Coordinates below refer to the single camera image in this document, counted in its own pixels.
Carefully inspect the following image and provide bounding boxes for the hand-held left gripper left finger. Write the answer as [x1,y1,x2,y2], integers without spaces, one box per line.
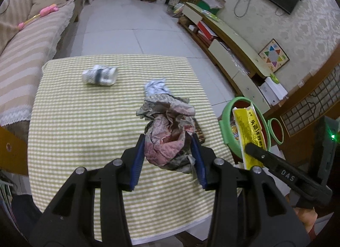
[29,133,146,247]

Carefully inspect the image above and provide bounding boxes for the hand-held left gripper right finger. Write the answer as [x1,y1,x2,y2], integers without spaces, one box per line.
[191,133,311,247]

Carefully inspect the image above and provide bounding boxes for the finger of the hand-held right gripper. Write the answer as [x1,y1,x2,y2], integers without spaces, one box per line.
[244,142,332,209]

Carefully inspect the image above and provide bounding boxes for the brown red paper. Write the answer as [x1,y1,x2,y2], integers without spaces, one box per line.
[136,94,197,174]

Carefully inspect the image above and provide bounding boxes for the large green rimmed bin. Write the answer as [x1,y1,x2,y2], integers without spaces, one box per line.
[219,96,272,161]

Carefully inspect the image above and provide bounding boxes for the yellow cardboard box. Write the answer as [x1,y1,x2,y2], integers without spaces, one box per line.
[232,102,267,170]

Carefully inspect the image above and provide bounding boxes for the person's right hand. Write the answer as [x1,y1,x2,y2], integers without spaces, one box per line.
[293,206,318,239]

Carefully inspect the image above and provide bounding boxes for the small red green-rimmed bin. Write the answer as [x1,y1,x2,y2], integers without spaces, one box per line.
[267,118,284,144]

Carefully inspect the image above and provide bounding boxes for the wooden lattice partition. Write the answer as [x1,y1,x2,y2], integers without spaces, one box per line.
[271,61,340,141]

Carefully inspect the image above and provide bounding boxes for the striped green white tablecloth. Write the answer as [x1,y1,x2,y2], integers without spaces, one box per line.
[28,54,243,245]

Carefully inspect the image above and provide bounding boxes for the crumpled white printed wrapper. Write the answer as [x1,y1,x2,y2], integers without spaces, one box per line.
[143,78,170,96]

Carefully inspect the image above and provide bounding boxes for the white cardboard box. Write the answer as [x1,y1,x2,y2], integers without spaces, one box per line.
[258,76,289,105]

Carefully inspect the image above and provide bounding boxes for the colourful star checkers board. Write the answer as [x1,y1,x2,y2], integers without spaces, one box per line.
[258,38,289,73]

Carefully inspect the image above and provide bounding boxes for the person's dark trousers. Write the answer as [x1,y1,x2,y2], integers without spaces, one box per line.
[11,194,43,237]

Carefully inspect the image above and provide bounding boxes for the long wooden television stand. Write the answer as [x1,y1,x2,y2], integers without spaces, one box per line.
[177,2,271,108]

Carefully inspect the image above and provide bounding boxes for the red flat box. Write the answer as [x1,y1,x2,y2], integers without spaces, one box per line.
[197,21,217,40]

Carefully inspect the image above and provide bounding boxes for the striped beige sofa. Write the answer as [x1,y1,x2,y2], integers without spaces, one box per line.
[0,0,80,176]

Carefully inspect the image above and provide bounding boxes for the pink toy stick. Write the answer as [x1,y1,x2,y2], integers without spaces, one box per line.
[18,4,58,29]

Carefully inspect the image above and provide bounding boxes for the grey hanging cable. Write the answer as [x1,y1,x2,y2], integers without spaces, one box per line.
[234,0,253,18]

